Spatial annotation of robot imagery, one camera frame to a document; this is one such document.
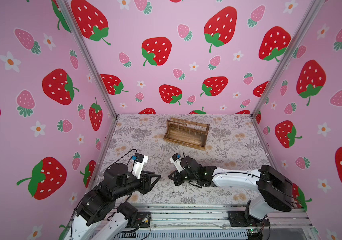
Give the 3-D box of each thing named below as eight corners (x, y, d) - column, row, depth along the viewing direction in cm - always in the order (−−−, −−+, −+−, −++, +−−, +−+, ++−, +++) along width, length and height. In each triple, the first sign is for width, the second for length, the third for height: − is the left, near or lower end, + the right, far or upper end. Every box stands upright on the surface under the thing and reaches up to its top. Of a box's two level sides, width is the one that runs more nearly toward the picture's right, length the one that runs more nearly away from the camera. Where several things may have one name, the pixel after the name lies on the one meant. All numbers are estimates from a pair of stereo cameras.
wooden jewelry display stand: (163, 142, 107) (160, 119, 88) (167, 131, 114) (165, 107, 95) (203, 151, 102) (208, 128, 83) (205, 139, 109) (211, 116, 90)
